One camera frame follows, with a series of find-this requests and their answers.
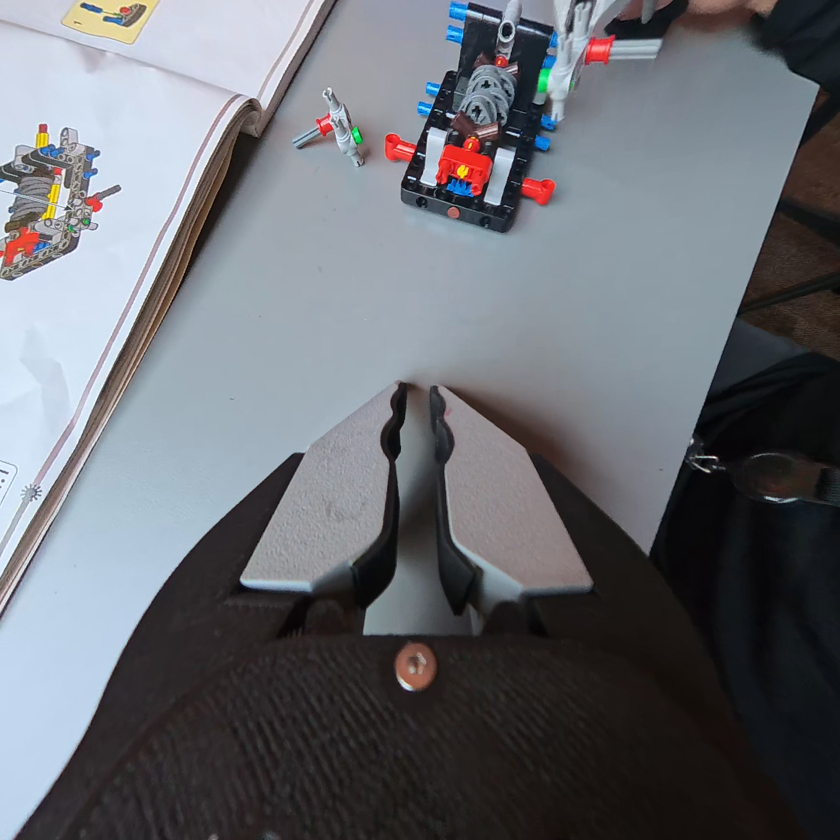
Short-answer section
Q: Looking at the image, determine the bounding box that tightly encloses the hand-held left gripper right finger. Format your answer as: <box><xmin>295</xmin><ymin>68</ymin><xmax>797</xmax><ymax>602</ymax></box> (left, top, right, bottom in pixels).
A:
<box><xmin>428</xmin><ymin>385</ymin><xmax>596</xmax><ymax>635</ymax></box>

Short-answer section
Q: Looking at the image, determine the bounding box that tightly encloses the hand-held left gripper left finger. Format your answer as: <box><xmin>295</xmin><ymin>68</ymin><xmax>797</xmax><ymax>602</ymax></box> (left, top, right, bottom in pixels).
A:
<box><xmin>239</xmin><ymin>382</ymin><xmax>410</xmax><ymax>610</ymax></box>

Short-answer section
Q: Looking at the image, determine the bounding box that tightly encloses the small grey lego subassembly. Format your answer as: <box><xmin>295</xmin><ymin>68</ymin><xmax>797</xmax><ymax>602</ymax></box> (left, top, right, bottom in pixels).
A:
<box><xmin>292</xmin><ymin>87</ymin><xmax>367</xmax><ymax>170</ymax></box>
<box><xmin>537</xmin><ymin>13</ymin><xmax>664</xmax><ymax>130</ymax></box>

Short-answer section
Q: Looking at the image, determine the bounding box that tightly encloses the black lego engine assembly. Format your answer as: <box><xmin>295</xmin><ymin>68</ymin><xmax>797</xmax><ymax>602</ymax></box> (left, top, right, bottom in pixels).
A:
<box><xmin>384</xmin><ymin>0</ymin><xmax>559</xmax><ymax>235</ymax></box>

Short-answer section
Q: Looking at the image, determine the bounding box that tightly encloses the person's right forearm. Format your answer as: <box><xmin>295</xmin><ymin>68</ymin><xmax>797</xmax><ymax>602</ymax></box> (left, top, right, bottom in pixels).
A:
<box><xmin>748</xmin><ymin>0</ymin><xmax>840</xmax><ymax>76</ymax></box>

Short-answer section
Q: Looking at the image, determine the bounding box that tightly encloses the open lego instruction booklet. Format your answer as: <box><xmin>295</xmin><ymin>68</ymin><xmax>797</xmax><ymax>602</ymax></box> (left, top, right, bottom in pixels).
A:
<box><xmin>0</xmin><ymin>0</ymin><xmax>339</xmax><ymax>614</ymax></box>

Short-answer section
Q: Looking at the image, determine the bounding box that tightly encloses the black badge reel with strap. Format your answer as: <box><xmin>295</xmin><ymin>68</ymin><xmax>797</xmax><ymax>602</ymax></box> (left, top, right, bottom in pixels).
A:
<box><xmin>686</xmin><ymin>451</ymin><xmax>840</xmax><ymax>506</ymax></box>

